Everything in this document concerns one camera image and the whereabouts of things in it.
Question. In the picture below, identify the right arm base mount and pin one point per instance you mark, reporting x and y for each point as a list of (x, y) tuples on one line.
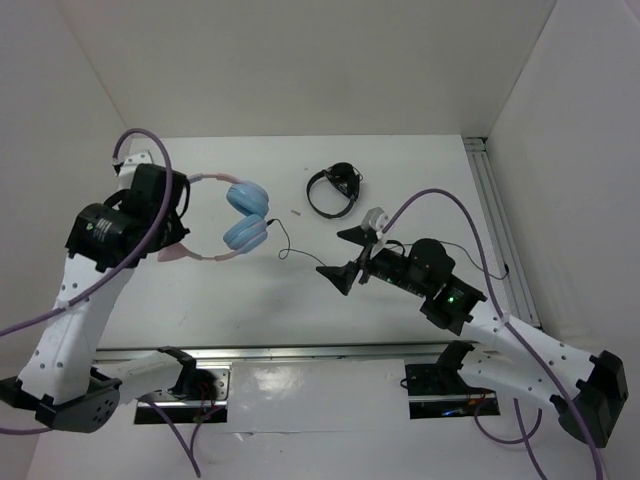
[(435, 392)]

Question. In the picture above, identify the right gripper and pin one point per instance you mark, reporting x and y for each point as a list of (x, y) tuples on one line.
[(357, 235)]

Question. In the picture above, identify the pink blue cat-ear headphones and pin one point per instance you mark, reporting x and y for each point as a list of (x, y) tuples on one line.
[(247, 198)]

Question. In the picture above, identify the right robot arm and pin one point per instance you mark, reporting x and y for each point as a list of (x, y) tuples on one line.
[(495, 351)]

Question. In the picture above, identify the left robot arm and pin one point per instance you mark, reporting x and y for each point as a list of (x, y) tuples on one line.
[(60, 384)]

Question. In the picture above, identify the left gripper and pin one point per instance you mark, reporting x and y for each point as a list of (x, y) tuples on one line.
[(178, 231)]

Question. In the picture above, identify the front aluminium rail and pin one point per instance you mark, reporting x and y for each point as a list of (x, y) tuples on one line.
[(315, 352)]

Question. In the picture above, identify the right side aluminium rail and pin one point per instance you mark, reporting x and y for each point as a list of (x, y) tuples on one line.
[(517, 289)]

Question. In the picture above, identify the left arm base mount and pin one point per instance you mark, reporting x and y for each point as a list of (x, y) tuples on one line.
[(206, 400)]

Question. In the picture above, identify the aluminium rail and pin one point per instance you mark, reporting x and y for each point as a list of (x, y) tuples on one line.
[(315, 352), (517, 289)]

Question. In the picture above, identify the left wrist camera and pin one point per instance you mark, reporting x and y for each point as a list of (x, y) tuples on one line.
[(125, 168)]

